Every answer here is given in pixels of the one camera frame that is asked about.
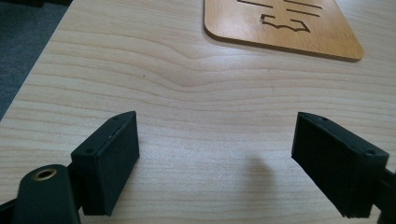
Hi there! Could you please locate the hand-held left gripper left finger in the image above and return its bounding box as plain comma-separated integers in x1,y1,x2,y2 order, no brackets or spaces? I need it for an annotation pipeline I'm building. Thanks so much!
70,110,140,217

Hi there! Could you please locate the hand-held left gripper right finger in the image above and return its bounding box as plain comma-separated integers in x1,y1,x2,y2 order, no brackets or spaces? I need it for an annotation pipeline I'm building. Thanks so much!
290,111,390,219

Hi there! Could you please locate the wooden board with cutouts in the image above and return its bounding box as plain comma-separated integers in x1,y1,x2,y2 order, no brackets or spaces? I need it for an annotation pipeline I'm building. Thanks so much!
204,0,365,62

